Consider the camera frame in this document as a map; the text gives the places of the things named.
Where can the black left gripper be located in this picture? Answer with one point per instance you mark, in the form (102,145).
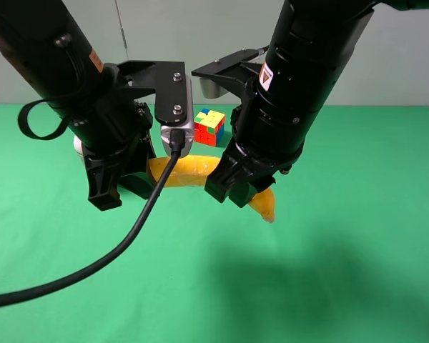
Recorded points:
(100,109)

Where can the multicoloured puzzle cube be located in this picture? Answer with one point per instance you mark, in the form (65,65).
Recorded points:
(209,127)

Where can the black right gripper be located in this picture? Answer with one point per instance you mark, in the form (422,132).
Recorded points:
(268,133)

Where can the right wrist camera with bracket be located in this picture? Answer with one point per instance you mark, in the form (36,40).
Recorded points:
(229,74)

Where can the white plastic bottle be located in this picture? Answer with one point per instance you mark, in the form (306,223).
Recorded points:
(78,149)

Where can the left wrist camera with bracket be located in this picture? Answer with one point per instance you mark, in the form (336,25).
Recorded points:
(173,96)

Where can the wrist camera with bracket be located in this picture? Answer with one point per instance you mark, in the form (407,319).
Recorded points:
(173,96)
(229,74)

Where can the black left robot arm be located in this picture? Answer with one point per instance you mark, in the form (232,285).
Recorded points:
(42,41)

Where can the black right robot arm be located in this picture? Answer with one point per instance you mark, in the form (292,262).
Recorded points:
(311,45)

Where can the yellow banana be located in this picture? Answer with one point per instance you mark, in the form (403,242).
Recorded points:
(193,170)

